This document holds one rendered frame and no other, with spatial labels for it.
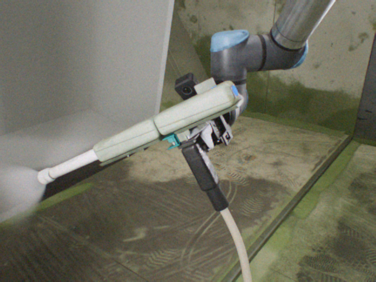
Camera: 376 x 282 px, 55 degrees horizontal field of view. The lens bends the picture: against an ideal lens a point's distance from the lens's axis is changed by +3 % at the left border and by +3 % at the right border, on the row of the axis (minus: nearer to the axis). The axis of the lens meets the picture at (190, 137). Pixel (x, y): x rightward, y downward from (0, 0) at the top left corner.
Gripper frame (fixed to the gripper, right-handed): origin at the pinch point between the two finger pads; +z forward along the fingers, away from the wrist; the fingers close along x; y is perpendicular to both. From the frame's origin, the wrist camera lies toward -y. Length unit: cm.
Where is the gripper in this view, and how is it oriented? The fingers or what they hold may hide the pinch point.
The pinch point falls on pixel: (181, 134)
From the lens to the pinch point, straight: 62.9
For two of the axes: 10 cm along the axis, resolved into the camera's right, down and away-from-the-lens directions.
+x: -8.3, 3.5, 4.4
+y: 4.5, 8.8, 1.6
